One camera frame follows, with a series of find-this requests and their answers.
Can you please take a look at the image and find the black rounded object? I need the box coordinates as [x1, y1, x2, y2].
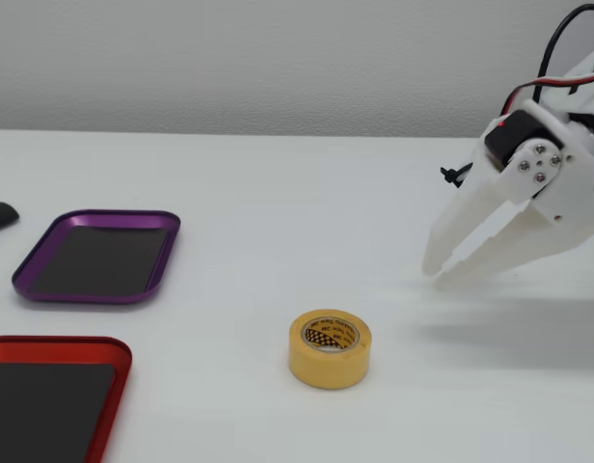
[0, 202, 21, 236]

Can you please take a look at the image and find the black zip tie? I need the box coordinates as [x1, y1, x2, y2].
[440, 162, 473, 188]

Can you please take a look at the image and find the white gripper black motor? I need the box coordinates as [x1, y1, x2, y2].
[420, 49, 594, 291]

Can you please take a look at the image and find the purple metal tray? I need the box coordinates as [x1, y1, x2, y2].
[11, 208, 181, 305]

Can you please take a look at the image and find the yellow masking tape roll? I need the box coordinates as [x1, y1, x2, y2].
[288, 309, 373, 390]

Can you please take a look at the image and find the black cable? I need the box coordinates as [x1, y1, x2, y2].
[535, 3, 594, 105]

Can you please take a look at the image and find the red metal tray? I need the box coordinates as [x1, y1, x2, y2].
[0, 335, 133, 463]

